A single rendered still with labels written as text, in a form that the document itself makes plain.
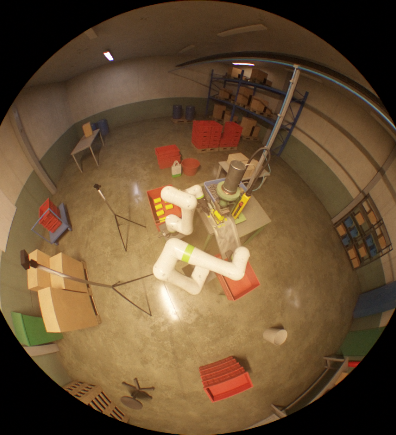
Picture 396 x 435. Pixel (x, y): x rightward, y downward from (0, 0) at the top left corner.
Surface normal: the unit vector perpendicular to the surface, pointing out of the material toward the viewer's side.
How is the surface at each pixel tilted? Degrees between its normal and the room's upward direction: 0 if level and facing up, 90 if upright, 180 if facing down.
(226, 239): 30
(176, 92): 90
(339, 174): 90
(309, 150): 90
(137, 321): 0
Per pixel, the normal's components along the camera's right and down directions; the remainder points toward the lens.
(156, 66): 0.40, 0.80
